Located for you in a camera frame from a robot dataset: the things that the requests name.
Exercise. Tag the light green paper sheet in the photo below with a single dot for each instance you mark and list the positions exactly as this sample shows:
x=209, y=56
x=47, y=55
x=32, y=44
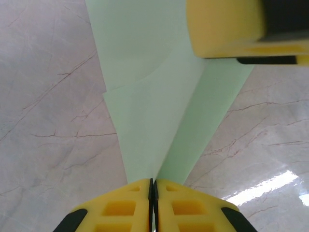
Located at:
x=149, y=120

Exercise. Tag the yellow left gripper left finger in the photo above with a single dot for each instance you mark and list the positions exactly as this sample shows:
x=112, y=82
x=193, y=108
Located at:
x=116, y=212

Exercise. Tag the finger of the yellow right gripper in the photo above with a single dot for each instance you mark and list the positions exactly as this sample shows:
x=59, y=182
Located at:
x=224, y=26

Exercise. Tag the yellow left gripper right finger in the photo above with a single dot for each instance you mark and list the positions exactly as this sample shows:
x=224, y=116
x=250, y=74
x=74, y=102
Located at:
x=193, y=212

